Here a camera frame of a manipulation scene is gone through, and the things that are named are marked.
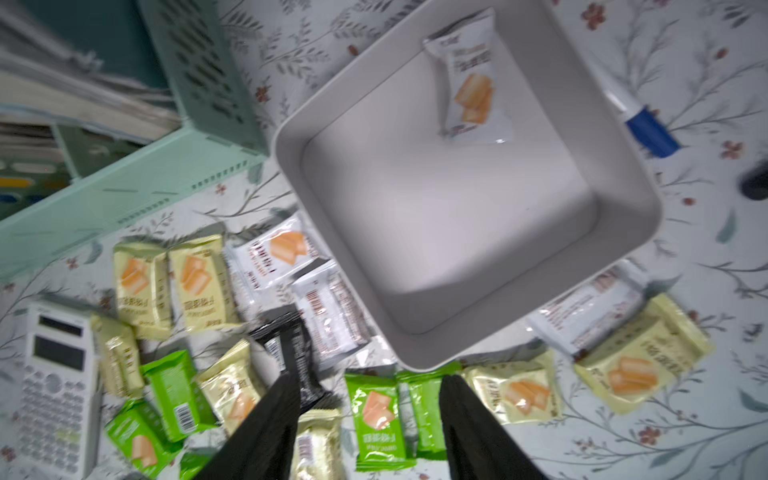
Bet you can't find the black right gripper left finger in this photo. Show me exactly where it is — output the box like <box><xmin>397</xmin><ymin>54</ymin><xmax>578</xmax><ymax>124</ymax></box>
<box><xmin>196</xmin><ymin>373</ymin><xmax>300</xmax><ymax>479</ymax></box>

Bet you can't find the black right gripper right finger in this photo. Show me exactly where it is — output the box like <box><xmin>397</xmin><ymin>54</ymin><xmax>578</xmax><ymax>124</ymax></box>
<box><xmin>439</xmin><ymin>375</ymin><xmax>545</xmax><ymax>480</ymax></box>

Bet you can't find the green cookie packet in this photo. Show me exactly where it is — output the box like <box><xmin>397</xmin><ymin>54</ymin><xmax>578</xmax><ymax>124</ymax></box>
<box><xmin>179</xmin><ymin>449</ymin><xmax>216</xmax><ymax>480</ymax></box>
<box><xmin>105</xmin><ymin>400</ymin><xmax>183</xmax><ymax>479</ymax></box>
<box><xmin>140</xmin><ymin>350</ymin><xmax>218</xmax><ymax>442</ymax></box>
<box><xmin>396</xmin><ymin>361</ymin><xmax>462</xmax><ymax>460</ymax></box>
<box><xmin>344</xmin><ymin>372</ymin><xmax>416</xmax><ymax>472</ymax></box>

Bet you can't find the black cookie packet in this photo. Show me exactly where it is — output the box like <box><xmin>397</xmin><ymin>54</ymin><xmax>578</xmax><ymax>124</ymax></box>
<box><xmin>249</xmin><ymin>306</ymin><xmax>331</xmax><ymax>413</ymax></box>

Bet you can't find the white barcode cookie packet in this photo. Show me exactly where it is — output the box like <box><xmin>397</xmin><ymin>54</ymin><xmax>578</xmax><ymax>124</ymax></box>
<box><xmin>291</xmin><ymin>260</ymin><xmax>371</xmax><ymax>371</ymax></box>

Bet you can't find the small yellow cookie packet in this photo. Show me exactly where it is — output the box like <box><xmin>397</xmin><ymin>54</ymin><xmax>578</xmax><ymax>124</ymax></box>
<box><xmin>168</xmin><ymin>234</ymin><xmax>240</xmax><ymax>333</ymax></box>

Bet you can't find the clear cookie packet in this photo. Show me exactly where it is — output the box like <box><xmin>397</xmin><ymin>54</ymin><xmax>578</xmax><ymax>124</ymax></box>
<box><xmin>223</xmin><ymin>213</ymin><xmax>325</xmax><ymax>320</ymax></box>

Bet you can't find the white plastic storage box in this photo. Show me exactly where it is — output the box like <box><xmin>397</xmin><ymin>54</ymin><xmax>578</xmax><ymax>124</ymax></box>
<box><xmin>272</xmin><ymin>1</ymin><xmax>663</xmax><ymax>371</ymax></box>

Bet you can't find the mint green file organizer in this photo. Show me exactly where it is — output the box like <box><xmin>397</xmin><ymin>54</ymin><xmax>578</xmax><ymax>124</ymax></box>
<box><xmin>1</xmin><ymin>1</ymin><xmax>269</xmax><ymax>281</ymax></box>

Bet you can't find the pale yellow cookie packet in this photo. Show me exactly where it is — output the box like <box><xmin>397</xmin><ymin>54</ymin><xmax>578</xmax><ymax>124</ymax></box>
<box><xmin>290</xmin><ymin>409</ymin><xmax>345</xmax><ymax>480</ymax></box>

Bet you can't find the white scientific calculator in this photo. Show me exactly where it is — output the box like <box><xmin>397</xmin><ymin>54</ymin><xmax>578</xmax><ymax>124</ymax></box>
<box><xmin>18</xmin><ymin>298</ymin><xmax>100</xmax><ymax>479</ymax></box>

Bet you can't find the blue capped pen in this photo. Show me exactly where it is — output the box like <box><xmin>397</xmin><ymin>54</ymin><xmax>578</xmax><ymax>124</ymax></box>
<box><xmin>582</xmin><ymin>52</ymin><xmax>680</xmax><ymax>158</ymax></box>

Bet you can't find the black capped white marker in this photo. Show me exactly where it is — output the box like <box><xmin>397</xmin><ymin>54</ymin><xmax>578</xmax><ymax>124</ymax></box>
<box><xmin>739</xmin><ymin>164</ymin><xmax>768</xmax><ymax>201</ymax></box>

